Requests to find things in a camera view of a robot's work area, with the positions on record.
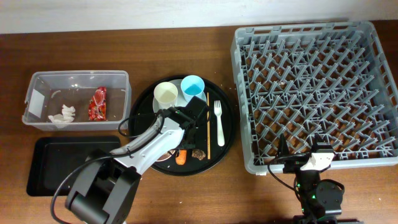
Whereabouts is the round black serving tray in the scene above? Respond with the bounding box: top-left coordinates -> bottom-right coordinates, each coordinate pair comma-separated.
130,75 -> 237,176

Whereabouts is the wooden chopstick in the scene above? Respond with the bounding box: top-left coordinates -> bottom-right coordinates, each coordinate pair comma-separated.
206,92 -> 211,160

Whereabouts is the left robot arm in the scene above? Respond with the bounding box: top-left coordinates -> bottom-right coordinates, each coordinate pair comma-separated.
65,106 -> 209,223

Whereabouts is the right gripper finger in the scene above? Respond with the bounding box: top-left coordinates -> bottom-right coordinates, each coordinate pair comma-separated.
312,133 -> 330,152
277,134 -> 290,156

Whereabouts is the grey dishwasher rack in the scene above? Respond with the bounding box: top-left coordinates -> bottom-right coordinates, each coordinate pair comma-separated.
231,21 -> 397,175

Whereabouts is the black rectangular tray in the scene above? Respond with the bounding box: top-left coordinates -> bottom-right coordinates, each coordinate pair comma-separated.
26,136 -> 121,197

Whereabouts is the cream plastic cup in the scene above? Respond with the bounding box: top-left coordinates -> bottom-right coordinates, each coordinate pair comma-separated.
154,82 -> 178,108

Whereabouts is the clear plastic waste bin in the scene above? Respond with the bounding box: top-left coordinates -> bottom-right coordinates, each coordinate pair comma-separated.
22,70 -> 132,131

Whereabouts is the light blue plastic cup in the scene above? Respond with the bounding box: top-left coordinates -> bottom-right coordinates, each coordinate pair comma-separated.
180,75 -> 205,103

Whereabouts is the white plastic fork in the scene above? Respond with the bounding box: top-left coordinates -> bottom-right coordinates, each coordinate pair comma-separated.
214,100 -> 225,146

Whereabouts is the brown food scrap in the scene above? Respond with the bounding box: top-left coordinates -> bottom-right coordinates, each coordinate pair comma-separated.
192,149 -> 206,161

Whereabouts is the orange carrot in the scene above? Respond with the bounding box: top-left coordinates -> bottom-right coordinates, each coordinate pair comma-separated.
175,149 -> 187,166

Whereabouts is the white napkin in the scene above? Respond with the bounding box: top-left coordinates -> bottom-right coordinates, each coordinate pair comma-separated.
48,105 -> 76,129

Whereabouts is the red strawberry snack wrapper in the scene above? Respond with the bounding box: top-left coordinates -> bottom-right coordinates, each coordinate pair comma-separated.
88,86 -> 106,121

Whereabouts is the pink bowl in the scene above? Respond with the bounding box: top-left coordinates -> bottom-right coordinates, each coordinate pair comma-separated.
156,149 -> 175,162

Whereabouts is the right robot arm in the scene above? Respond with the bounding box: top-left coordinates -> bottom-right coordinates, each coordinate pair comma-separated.
267,134 -> 345,224

